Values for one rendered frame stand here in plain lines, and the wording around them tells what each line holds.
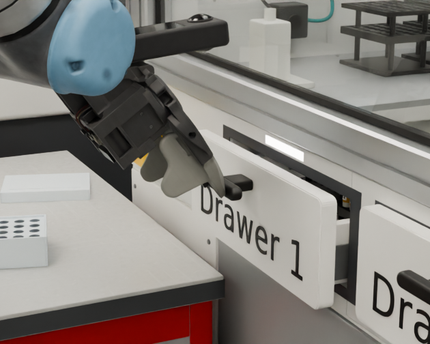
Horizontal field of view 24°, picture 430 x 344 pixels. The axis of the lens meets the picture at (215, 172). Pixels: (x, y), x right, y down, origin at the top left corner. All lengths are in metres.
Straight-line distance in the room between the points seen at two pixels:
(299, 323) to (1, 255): 0.37
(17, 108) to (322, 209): 0.95
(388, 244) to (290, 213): 0.13
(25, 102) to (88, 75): 1.06
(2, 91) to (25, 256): 0.60
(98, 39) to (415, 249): 0.31
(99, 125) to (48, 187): 0.56
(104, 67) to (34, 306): 0.44
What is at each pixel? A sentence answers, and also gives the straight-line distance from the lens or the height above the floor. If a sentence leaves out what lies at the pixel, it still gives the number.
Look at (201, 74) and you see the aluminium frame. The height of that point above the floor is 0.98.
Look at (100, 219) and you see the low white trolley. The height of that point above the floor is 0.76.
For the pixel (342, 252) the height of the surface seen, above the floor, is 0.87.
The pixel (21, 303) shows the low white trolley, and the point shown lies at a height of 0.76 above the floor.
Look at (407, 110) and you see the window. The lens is 0.87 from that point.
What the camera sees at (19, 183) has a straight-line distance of 1.48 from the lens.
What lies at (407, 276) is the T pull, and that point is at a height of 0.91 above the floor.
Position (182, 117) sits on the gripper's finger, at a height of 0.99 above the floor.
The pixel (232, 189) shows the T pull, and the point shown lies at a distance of 0.98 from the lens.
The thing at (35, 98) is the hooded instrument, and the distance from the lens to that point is 1.77.
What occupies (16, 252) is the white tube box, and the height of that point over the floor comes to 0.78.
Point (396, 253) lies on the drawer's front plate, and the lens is 0.85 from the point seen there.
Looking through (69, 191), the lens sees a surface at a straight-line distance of 1.44.
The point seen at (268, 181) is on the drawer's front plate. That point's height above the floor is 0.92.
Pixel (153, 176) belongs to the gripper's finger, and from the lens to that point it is 1.01.
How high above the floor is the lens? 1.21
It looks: 16 degrees down
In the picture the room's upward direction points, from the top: straight up
